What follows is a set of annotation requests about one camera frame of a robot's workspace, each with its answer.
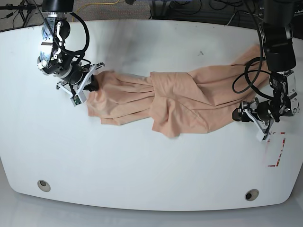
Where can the black tripod stand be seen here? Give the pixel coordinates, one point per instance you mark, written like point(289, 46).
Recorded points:
point(23, 9)

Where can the left table grommet hole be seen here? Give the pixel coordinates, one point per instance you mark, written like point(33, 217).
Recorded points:
point(44, 186)

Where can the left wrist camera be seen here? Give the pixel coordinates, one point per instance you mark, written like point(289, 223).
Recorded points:
point(261, 136)

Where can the table grommet hole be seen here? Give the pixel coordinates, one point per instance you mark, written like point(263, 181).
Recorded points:
point(251, 195)
point(44, 186)

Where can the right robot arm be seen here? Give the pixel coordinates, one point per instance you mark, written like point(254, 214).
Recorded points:
point(55, 59)

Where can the peach T-shirt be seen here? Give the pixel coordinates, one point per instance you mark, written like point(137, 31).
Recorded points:
point(199, 101)

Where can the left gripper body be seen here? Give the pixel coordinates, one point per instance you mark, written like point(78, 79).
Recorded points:
point(263, 114)

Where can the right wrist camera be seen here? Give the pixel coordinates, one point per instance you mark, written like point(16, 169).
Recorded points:
point(78, 99)

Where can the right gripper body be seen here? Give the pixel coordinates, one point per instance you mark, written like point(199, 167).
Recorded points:
point(78, 78)

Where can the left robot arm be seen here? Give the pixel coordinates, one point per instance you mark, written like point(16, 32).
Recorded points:
point(276, 49)

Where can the red tape rectangle marking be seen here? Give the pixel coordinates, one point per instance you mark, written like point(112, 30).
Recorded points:
point(274, 148)

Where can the right table grommet hole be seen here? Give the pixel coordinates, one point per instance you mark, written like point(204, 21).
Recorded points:
point(251, 195)

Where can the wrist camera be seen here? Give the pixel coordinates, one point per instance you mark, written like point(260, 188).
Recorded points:
point(78, 99)
point(261, 136)

